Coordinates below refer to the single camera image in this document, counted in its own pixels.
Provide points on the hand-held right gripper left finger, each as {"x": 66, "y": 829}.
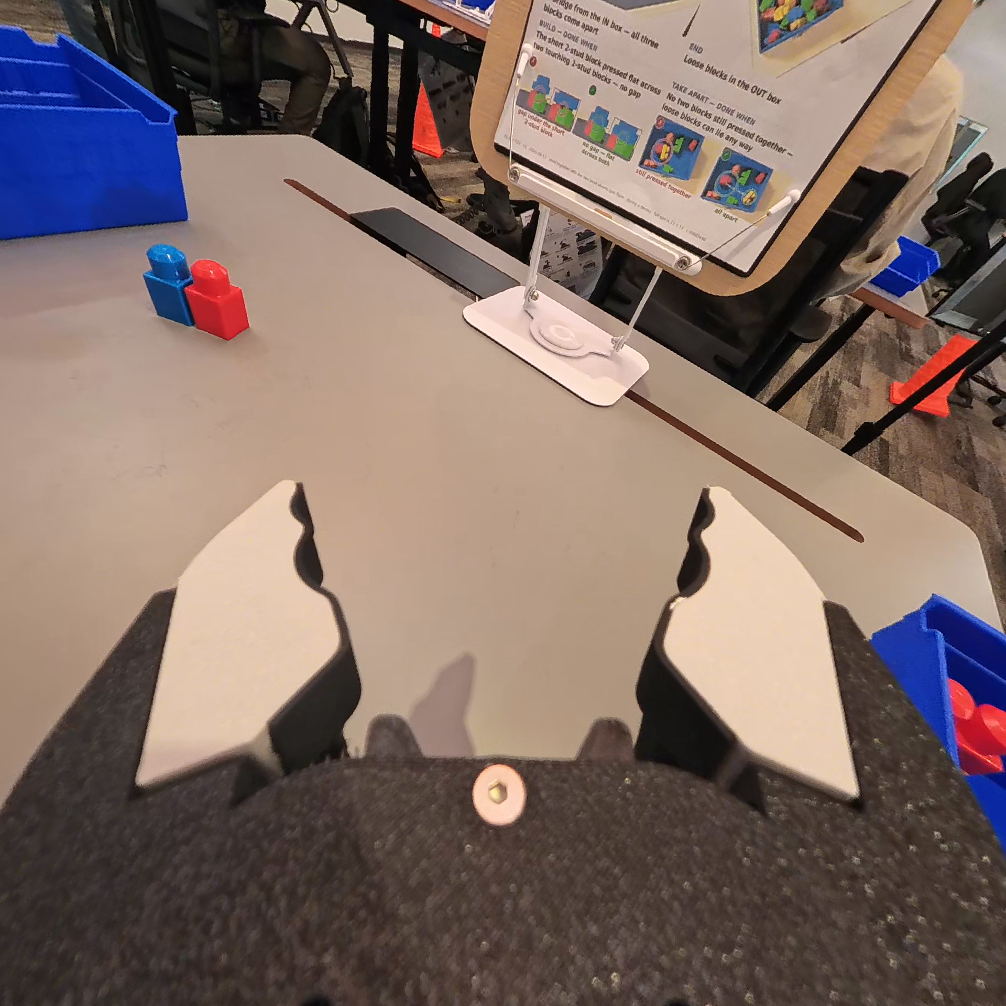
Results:
{"x": 244, "y": 629}

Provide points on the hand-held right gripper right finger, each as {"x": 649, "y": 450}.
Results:
{"x": 754, "y": 636}

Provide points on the blue plastic bin with blocks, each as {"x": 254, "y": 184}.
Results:
{"x": 919, "y": 676}

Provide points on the red two-stud mega block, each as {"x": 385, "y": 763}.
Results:
{"x": 978, "y": 731}

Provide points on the red one-stud mega block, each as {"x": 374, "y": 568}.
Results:
{"x": 218, "y": 306}

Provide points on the blue one-stud mega block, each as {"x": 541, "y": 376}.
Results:
{"x": 166, "y": 291}

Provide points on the black tripod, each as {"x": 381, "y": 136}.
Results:
{"x": 919, "y": 393}

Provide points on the white metal book stand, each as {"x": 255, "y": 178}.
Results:
{"x": 566, "y": 361}

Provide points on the wooden side table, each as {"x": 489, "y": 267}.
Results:
{"x": 888, "y": 306}

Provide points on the small blue plastic bin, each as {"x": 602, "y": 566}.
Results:
{"x": 908, "y": 267}

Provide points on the black flat panel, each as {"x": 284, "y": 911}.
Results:
{"x": 432, "y": 247}

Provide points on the white printed paper sheet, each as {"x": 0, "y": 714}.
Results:
{"x": 570, "y": 251}

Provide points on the black office chair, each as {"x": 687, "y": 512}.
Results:
{"x": 963, "y": 196}

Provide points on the large blue plastic bin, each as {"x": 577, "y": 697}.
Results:
{"x": 86, "y": 157}

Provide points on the dark backpack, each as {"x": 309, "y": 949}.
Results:
{"x": 346, "y": 118}

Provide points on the orange traffic cone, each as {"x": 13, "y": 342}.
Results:
{"x": 428, "y": 126}

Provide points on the printed instruction sheet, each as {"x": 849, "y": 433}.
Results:
{"x": 707, "y": 102}

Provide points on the instruction sheet on board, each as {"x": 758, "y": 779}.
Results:
{"x": 491, "y": 86}

